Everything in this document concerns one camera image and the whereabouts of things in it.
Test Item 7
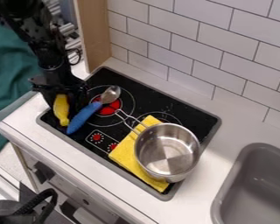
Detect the yellow toy banana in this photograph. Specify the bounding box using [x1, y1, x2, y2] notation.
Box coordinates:
[52, 93, 72, 127]

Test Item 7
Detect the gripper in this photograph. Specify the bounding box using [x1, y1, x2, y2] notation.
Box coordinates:
[27, 69, 91, 121]

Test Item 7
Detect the green cloth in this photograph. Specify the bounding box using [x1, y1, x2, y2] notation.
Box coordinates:
[0, 15, 44, 161]

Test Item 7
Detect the toy sink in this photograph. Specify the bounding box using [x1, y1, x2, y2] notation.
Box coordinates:
[208, 142, 280, 224]

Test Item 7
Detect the blue handled silver spoon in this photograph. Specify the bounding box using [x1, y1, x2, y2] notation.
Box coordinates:
[65, 85, 123, 136]

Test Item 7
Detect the toy stove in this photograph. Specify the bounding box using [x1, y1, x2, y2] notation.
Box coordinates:
[34, 66, 223, 202]

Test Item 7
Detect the wooden board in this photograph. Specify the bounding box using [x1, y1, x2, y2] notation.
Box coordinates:
[72, 0, 114, 74]

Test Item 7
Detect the yellow cloth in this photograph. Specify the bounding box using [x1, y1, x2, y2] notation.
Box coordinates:
[107, 114, 172, 193]

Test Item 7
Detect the silver pot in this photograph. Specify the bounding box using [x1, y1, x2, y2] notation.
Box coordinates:
[113, 108, 202, 184]

